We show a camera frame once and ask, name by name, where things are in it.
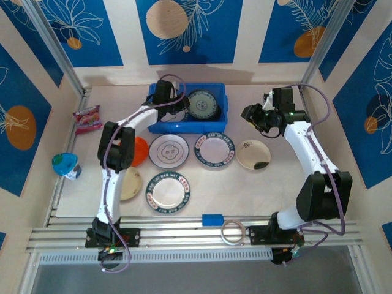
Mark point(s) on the blue-white patterned plate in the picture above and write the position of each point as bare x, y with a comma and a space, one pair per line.
202, 105

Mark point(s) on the cream plate with ink painting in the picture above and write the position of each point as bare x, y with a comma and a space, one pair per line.
132, 183
252, 154

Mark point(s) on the white plate with green outline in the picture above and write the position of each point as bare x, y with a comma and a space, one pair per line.
168, 151

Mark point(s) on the green-rimmed plate with lettering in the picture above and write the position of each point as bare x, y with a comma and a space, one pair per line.
214, 150
168, 192

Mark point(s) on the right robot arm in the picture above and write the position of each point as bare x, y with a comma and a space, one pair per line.
306, 147

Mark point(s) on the blue plastic bin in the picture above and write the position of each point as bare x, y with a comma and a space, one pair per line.
171, 127

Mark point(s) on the orange plastic plate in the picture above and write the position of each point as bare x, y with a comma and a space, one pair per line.
141, 151

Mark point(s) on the pink snack packet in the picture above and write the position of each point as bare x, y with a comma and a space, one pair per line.
88, 120

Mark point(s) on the blue rectangular block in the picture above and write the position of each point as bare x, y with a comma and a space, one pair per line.
212, 220

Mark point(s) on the white tape roll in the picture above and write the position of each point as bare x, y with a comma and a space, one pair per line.
222, 232

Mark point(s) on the blue-lidded dessert cup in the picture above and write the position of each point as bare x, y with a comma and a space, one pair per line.
62, 162

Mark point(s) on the black controller board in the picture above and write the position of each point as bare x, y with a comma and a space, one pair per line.
110, 253
283, 255

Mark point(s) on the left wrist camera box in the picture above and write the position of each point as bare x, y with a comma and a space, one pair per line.
176, 85

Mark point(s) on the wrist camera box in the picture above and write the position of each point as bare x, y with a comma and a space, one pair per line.
176, 85
268, 99

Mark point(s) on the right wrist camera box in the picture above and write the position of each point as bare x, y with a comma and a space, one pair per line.
268, 99

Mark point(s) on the aluminium side rail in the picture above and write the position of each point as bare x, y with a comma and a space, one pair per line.
307, 107
83, 99

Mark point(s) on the aluminium corner post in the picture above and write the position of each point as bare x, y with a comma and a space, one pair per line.
60, 52
329, 46

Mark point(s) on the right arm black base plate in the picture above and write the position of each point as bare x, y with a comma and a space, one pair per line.
258, 235

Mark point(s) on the aluminium rail frame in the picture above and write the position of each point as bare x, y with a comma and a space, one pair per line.
183, 235

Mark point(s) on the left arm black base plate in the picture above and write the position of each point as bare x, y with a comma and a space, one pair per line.
131, 238

